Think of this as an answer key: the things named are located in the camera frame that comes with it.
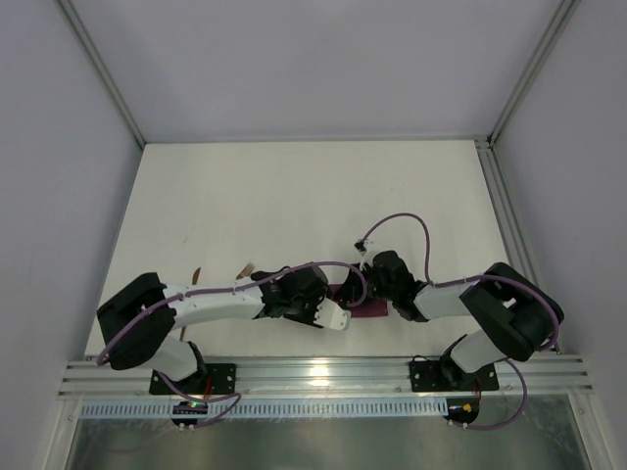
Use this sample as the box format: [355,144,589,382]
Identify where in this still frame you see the left aluminium corner post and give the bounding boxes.
[55,0,147,150]

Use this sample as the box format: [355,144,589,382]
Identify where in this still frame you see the slotted grey cable duct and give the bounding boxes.
[78,397,447,420]

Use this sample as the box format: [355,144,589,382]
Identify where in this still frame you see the purple cable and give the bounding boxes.
[96,260,368,366]
[355,212,564,352]

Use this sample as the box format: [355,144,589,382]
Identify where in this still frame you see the right aluminium side rail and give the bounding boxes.
[475,139,537,282]

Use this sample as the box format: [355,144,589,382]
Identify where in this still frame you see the purple cloth napkin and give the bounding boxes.
[329,284,388,318]

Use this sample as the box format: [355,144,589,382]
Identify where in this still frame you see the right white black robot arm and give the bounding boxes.
[331,251,564,391]

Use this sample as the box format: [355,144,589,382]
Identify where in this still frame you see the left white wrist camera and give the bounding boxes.
[313,299,352,331]

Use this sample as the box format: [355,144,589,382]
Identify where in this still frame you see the right black controller board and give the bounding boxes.
[444,399,480,426]

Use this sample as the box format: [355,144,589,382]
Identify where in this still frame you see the copper fork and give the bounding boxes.
[236,263,255,280]

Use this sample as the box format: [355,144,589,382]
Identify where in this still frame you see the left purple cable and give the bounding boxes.
[96,260,368,366]

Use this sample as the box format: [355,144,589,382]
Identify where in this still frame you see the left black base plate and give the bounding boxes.
[149,362,237,396]

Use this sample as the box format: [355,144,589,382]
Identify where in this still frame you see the copper knife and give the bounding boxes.
[191,266,202,286]

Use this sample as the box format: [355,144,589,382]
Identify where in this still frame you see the black controller board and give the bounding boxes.
[170,400,208,429]
[444,399,480,426]

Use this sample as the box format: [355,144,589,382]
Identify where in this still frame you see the left black controller board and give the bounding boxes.
[170,400,208,429]

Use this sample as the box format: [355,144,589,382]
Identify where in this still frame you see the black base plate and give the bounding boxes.
[408,357,500,393]
[149,362,237,396]

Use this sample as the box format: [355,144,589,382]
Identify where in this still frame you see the aluminium corner post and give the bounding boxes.
[55,0,147,150]
[487,0,581,147]

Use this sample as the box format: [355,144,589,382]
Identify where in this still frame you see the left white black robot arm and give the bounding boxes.
[97,264,349,383]

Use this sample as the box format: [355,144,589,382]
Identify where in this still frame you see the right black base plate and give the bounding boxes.
[408,357,500,393]

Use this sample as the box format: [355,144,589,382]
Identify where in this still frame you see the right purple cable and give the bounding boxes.
[355,212,564,352]

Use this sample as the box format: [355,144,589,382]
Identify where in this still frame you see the right aluminium corner post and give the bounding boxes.
[487,0,581,147]

